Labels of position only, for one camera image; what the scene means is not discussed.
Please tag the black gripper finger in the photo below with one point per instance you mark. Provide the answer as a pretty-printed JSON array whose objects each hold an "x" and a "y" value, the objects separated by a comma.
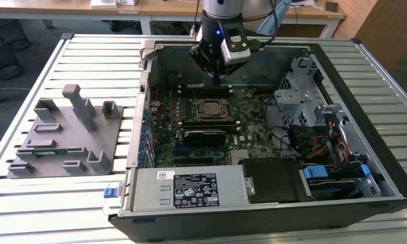
[
  {"x": 200, "y": 56},
  {"x": 232, "y": 68}
]

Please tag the silver green CPU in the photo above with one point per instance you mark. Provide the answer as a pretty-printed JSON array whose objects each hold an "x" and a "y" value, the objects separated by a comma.
[{"x": 211, "y": 108}]

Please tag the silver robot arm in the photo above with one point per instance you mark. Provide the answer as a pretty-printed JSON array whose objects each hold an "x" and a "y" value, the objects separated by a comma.
[{"x": 223, "y": 7}]

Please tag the CPU socket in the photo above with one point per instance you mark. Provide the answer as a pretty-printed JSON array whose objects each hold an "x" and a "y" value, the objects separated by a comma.
[{"x": 197, "y": 117}]

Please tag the black RAM slot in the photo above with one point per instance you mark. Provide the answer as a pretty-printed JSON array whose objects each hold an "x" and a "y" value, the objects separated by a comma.
[
  {"x": 209, "y": 122},
  {"x": 207, "y": 87},
  {"x": 207, "y": 92},
  {"x": 209, "y": 125},
  {"x": 207, "y": 95},
  {"x": 209, "y": 128},
  {"x": 231, "y": 130}
]

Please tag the round coin battery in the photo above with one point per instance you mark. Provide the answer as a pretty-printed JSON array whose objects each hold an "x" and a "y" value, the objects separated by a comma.
[{"x": 248, "y": 94}]

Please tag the silver perforated disk bay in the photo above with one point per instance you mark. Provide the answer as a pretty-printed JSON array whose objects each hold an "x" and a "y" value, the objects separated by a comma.
[{"x": 292, "y": 97}]

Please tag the green motherboard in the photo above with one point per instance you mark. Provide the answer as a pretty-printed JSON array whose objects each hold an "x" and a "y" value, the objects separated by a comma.
[{"x": 253, "y": 132}]

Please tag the white labelled box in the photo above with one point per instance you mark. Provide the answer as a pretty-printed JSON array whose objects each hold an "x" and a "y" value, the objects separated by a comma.
[{"x": 126, "y": 2}]

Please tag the black chair base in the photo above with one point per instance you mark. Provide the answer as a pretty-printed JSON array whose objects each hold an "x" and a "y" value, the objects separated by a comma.
[{"x": 113, "y": 25}]

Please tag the black graphics card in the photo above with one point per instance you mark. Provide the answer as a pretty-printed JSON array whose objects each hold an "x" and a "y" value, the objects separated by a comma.
[{"x": 203, "y": 139}]

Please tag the wooden top desk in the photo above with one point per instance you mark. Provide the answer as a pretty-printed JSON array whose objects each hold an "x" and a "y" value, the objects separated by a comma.
[
  {"x": 101, "y": 13},
  {"x": 321, "y": 15}
]

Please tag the black ribbed plastic housing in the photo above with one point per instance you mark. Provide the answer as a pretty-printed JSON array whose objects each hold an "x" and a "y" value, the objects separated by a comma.
[{"x": 300, "y": 138}]

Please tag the silver finned heatsink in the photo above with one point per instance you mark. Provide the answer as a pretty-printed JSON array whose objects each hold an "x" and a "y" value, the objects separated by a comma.
[{"x": 239, "y": 155}]

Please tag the blue expansion slot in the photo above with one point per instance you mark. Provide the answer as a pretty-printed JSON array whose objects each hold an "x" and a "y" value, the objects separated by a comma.
[{"x": 178, "y": 146}]

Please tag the dark brown box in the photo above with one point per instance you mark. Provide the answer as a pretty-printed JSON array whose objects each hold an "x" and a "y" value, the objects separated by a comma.
[{"x": 331, "y": 6}]

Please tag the black expansion slot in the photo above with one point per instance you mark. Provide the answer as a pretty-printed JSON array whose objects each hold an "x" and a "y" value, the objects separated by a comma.
[{"x": 193, "y": 161}]

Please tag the grey parts rack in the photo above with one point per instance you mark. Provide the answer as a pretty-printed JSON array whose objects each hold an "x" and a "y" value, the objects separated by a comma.
[{"x": 66, "y": 122}]

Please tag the blue disk carrier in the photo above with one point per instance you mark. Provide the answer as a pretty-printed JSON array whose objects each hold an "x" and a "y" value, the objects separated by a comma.
[{"x": 313, "y": 172}]

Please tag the wooden cabinet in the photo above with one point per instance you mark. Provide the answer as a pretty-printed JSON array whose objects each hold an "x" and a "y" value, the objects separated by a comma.
[{"x": 385, "y": 33}]

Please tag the grey power supply unit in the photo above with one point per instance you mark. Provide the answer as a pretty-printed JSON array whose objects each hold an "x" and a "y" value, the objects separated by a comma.
[{"x": 145, "y": 188}]

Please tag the small black mesh bin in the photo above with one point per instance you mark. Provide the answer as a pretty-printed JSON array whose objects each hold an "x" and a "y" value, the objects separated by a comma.
[{"x": 14, "y": 33}]

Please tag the blue plastic clip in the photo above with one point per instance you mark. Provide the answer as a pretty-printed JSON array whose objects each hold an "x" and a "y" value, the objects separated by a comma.
[{"x": 364, "y": 169}]

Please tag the green RAM stick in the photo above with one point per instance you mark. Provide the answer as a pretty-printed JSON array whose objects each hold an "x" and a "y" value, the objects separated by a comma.
[{"x": 50, "y": 151}]

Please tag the blue case latch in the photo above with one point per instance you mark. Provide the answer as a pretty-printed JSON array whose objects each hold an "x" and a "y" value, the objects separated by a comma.
[{"x": 109, "y": 193}]

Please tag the black open PC case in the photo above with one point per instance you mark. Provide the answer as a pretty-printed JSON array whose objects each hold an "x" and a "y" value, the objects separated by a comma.
[{"x": 223, "y": 226}]

